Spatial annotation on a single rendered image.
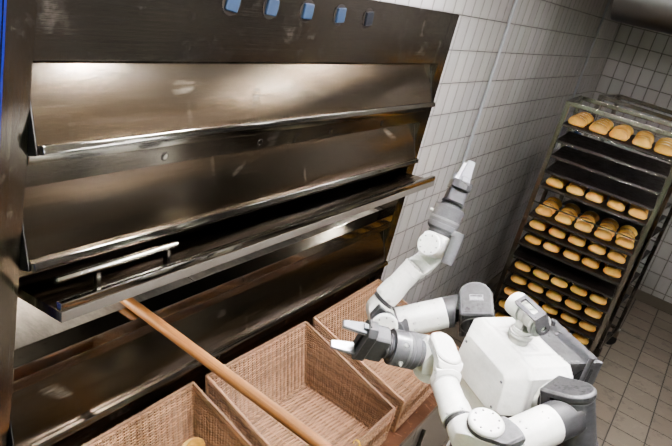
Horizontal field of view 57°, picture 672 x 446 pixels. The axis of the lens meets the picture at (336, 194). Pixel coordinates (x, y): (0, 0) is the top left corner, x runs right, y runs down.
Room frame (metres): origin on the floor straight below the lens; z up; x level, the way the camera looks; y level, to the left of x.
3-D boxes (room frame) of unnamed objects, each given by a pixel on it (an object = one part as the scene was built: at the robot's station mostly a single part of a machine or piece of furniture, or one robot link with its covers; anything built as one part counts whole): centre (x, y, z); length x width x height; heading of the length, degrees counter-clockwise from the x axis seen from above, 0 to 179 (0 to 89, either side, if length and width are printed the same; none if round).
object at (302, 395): (1.79, -0.07, 0.72); 0.56 x 0.49 x 0.28; 149
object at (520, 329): (1.43, -0.55, 1.47); 0.10 x 0.07 x 0.09; 26
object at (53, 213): (1.91, 0.17, 1.54); 1.79 x 0.11 x 0.19; 150
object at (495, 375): (1.45, -0.61, 1.27); 0.34 x 0.30 x 0.36; 26
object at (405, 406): (2.31, -0.37, 0.72); 0.56 x 0.49 x 0.28; 151
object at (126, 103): (1.91, 0.17, 1.80); 1.79 x 0.11 x 0.19; 150
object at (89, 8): (1.92, 0.19, 2.00); 1.80 x 0.08 x 0.21; 150
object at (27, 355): (1.92, 0.19, 1.16); 1.80 x 0.06 x 0.04; 150
